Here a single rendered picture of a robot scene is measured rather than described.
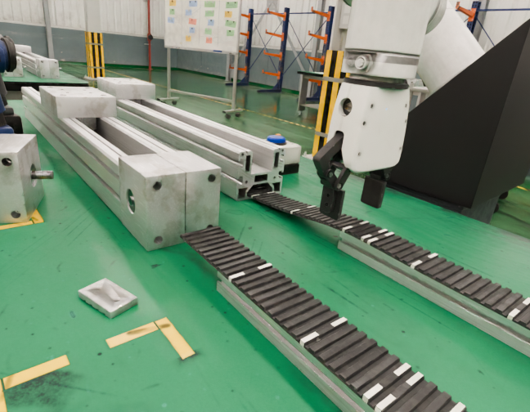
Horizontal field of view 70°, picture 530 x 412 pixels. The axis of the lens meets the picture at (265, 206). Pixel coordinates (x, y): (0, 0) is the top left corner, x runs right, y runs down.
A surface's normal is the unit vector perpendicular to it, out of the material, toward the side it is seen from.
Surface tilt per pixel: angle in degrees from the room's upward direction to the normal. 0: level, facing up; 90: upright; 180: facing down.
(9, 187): 90
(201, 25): 90
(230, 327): 0
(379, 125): 90
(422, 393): 0
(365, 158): 89
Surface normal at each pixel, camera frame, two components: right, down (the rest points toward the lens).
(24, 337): 0.09, -0.92
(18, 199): 0.29, 0.39
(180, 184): 0.61, 0.35
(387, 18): -0.30, 0.33
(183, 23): -0.51, 0.28
